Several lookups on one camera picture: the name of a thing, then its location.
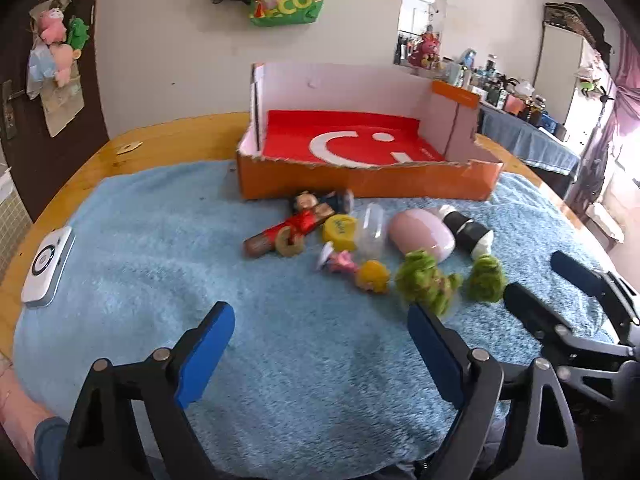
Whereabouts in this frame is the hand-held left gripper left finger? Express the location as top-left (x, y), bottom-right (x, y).
top-left (60, 301), bottom-right (236, 480)

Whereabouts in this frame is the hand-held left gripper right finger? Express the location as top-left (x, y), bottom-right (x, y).
top-left (406, 304), bottom-right (583, 480)

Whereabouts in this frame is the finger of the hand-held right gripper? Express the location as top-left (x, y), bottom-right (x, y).
top-left (550, 251), bottom-right (640, 343)
top-left (504, 282), bottom-right (632, 361)

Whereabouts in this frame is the green round fuzzy toy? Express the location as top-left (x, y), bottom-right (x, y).
top-left (467, 254), bottom-right (505, 305)

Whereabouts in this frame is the green looped fuzzy toy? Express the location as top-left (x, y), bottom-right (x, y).
top-left (395, 250), bottom-right (463, 317)

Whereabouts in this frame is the black and white plush roll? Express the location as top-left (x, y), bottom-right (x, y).
top-left (437, 205), bottom-right (494, 261)

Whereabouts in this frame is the pink and yellow figurine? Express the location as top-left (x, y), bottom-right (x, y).
top-left (316, 241), bottom-right (391, 295)

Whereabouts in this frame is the pink oval case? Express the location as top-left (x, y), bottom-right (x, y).
top-left (389, 210), bottom-right (457, 263)

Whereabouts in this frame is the square clear plastic box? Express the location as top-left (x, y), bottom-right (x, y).
top-left (359, 227), bottom-right (386, 261)

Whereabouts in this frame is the yellow round cap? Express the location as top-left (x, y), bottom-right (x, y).
top-left (322, 214), bottom-right (359, 253)

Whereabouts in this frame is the red firecracker ornament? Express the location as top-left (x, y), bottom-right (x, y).
top-left (243, 210), bottom-right (331, 260)

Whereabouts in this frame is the dark-haired figurine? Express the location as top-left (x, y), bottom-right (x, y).
top-left (291, 189), bottom-right (355, 217)

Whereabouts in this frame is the orange and white cardboard box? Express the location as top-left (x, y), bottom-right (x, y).
top-left (236, 62), bottom-right (505, 202)

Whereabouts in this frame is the person's left forearm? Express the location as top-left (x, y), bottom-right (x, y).
top-left (0, 355), bottom-right (68, 480)

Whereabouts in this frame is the light blue fluffy towel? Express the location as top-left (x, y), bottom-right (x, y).
top-left (12, 160), bottom-right (616, 478)

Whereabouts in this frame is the pink curtain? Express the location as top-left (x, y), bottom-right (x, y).
top-left (567, 25), bottom-right (640, 221)

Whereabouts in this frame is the green toy spider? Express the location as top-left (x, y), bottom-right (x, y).
top-left (577, 77), bottom-right (608, 102)

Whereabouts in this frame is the small white square device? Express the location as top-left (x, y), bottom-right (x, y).
top-left (20, 226), bottom-right (77, 308)

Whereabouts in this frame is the white refrigerator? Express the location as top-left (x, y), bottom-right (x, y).
top-left (532, 25), bottom-right (613, 161)

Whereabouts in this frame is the dark brown door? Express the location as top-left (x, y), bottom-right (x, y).
top-left (0, 0), bottom-right (111, 221)

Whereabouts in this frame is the dark patterned bag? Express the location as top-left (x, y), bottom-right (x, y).
top-left (544, 2), bottom-right (613, 51)

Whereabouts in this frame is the red plush toy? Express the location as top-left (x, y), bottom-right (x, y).
top-left (407, 31), bottom-right (443, 70)

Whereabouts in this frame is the clear plastic hanging bag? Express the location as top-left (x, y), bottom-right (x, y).
top-left (27, 2), bottom-right (86, 138)

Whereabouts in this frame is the pale pink plush toy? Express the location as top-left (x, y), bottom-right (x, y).
top-left (50, 42), bottom-right (76, 86)

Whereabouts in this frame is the light blue plush toy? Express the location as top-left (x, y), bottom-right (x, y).
top-left (27, 50), bottom-right (56, 83)

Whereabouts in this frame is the green plush toy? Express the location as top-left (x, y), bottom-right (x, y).
top-left (67, 16), bottom-right (91, 51)

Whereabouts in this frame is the pink plush pig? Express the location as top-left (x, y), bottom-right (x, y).
top-left (40, 9), bottom-right (68, 43)

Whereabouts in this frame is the wall mirror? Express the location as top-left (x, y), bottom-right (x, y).
top-left (398, 0), bottom-right (453, 73)

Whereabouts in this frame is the metal door handle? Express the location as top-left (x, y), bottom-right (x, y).
top-left (1, 80), bottom-right (26, 140)

